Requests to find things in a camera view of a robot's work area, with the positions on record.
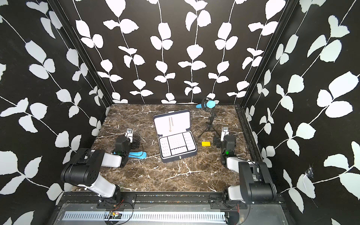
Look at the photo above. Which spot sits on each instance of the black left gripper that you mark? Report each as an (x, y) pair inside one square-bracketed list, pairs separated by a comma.
[(135, 143)]

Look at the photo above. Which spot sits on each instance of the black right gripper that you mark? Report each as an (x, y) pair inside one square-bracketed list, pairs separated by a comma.
[(217, 139)]

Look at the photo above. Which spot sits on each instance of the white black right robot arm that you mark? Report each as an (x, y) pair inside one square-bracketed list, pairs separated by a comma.
[(256, 184)]

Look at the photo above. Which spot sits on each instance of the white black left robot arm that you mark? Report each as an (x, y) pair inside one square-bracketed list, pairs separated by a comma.
[(83, 169)]

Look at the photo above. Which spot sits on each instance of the small yellow wooden block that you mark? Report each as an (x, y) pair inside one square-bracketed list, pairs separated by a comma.
[(206, 144)]

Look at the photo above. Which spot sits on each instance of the blue microphone on stand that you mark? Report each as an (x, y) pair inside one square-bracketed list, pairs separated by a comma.
[(207, 104)]

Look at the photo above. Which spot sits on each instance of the small green circuit board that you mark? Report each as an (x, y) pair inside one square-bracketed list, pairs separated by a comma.
[(115, 215)]

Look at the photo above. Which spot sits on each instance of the black front mounting rail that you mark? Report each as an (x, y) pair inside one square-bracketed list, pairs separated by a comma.
[(211, 200)]

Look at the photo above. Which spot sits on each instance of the white slotted cable duct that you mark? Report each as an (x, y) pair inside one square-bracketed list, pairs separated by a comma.
[(146, 216)]

